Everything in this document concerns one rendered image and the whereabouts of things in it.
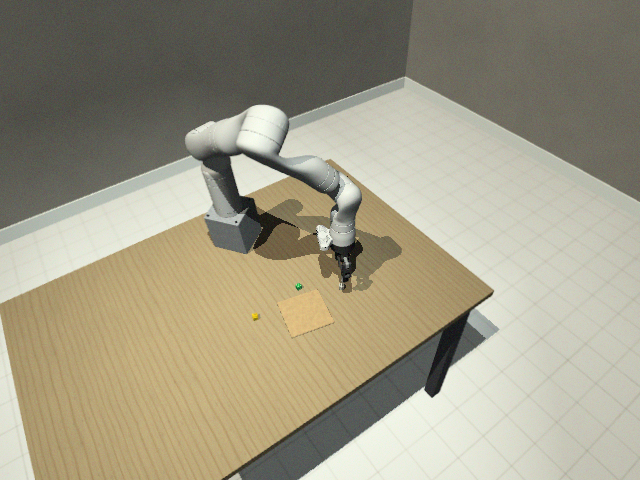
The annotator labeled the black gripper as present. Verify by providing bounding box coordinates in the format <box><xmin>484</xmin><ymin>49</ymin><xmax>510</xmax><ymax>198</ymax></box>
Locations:
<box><xmin>330</xmin><ymin>241</ymin><xmax>355</xmax><ymax>283</ymax></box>

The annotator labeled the tan square mat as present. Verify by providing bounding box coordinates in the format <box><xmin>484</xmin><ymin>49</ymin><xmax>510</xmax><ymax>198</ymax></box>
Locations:
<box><xmin>277</xmin><ymin>289</ymin><xmax>335</xmax><ymax>338</ymax></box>

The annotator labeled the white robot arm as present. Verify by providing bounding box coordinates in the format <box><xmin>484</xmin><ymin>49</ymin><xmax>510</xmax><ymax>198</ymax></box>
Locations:
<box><xmin>185</xmin><ymin>105</ymin><xmax>362</xmax><ymax>251</ymax></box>

